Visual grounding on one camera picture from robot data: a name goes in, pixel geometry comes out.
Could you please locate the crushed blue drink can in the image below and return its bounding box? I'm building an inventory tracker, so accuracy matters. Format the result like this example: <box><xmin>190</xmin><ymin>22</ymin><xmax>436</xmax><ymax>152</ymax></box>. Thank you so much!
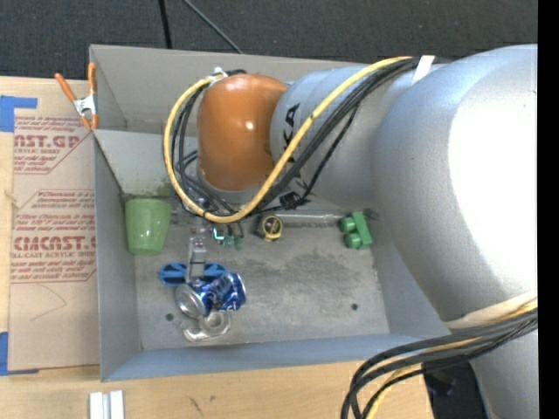
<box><xmin>174</xmin><ymin>271</ymin><xmax>248</xmax><ymax>320</ymax></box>

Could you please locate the green plastic cup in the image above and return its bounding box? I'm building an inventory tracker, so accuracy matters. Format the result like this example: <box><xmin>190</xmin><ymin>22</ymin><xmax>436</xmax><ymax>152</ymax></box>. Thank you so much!
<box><xmin>124</xmin><ymin>196</ymin><xmax>174</xmax><ymax>257</ymax></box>

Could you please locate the black and yellow round thing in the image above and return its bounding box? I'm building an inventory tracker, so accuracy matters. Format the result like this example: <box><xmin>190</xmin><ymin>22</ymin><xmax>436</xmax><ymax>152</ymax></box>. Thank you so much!
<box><xmin>255</xmin><ymin>214</ymin><xmax>285</xmax><ymax>244</ymax></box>

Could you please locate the grey metal bin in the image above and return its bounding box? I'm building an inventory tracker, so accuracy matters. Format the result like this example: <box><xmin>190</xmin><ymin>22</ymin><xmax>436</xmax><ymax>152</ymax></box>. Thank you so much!
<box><xmin>89</xmin><ymin>44</ymin><xmax>453</xmax><ymax>383</ymax></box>

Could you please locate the brown cardboard board red print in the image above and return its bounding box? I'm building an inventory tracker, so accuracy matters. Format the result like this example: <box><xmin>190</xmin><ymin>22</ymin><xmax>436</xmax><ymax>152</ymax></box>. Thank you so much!
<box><xmin>0</xmin><ymin>75</ymin><xmax>102</xmax><ymax>376</ymax></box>

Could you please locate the green toy building block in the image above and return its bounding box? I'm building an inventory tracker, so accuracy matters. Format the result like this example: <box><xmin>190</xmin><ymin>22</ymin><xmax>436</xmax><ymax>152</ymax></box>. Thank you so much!
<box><xmin>338</xmin><ymin>209</ymin><xmax>374</xmax><ymax>251</ymax></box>

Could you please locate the silver metal ring piece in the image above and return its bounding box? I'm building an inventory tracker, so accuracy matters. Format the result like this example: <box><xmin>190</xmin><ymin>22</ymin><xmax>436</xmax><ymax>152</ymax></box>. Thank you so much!
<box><xmin>183</xmin><ymin>310</ymin><xmax>233</xmax><ymax>344</ymax></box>

